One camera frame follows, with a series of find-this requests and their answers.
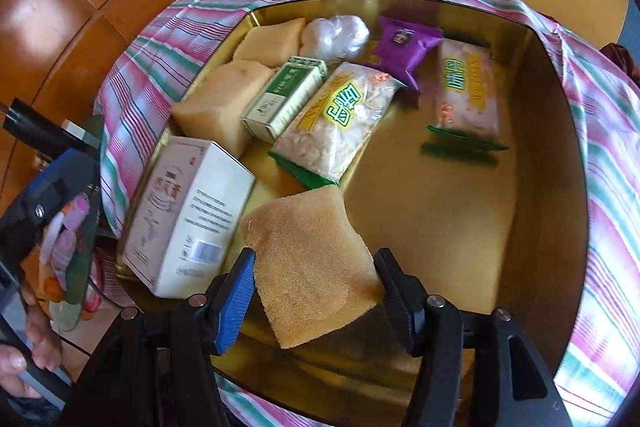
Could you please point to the white plastic ball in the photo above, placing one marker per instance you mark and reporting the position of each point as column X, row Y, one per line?
column 335, row 37

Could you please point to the gold metal tin box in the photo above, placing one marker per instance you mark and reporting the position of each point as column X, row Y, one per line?
column 450, row 232

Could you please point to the striped pink green tablecloth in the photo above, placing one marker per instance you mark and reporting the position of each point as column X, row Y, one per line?
column 610, row 187

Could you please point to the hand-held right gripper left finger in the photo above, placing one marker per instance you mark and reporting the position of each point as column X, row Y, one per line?
column 235, row 302

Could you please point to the rice snack packet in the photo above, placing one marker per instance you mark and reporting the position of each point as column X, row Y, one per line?
column 330, row 122
column 465, row 92

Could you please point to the maroon cloth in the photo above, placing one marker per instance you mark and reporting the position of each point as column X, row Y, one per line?
column 625, row 59

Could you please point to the person's left hand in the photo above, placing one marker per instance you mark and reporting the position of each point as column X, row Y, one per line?
column 45, row 337

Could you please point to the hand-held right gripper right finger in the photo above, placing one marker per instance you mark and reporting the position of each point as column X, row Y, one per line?
column 395, row 297

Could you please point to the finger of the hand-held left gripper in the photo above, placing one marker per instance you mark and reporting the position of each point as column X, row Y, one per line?
column 55, row 177

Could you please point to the purple snack packet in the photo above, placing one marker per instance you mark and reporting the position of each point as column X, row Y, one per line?
column 402, row 47

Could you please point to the green and white carton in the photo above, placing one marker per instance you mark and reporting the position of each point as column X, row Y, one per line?
column 285, row 99

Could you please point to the colourful snack packet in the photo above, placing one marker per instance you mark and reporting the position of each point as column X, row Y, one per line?
column 70, row 247

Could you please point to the black bottle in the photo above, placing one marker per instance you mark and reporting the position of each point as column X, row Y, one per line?
column 35, row 122

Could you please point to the white cardboard box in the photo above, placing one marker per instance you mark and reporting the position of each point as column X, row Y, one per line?
column 190, row 212

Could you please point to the yellow sponge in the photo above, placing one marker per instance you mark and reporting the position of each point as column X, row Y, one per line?
column 270, row 42
column 220, row 102
column 310, row 267

